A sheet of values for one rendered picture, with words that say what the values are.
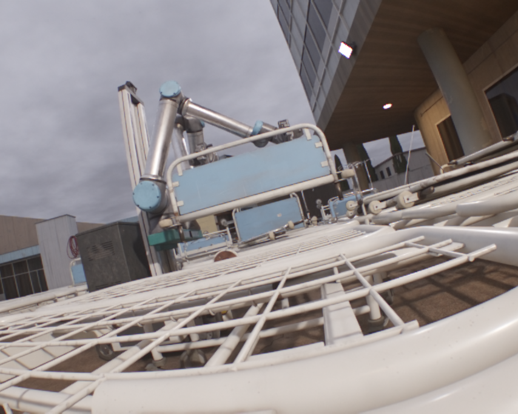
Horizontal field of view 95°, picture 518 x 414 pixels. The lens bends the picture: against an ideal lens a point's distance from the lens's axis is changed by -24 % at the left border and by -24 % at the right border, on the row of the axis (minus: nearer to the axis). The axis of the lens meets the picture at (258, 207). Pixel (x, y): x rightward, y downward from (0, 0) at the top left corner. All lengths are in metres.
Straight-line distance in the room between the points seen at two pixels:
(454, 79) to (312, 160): 4.82
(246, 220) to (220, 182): 2.00
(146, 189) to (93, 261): 0.66
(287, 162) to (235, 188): 0.26
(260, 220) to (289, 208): 0.33
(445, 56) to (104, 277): 5.91
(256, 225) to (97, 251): 1.88
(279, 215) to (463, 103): 3.91
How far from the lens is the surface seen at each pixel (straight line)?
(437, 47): 6.18
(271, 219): 3.33
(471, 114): 5.82
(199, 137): 2.10
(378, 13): 5.23
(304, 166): 1.37
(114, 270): 1.94
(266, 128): 1.66
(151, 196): 1.58
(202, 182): 1.40
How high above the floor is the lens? 0.54
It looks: 5 degrees up
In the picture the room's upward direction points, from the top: 15 degrees counter-clockwise
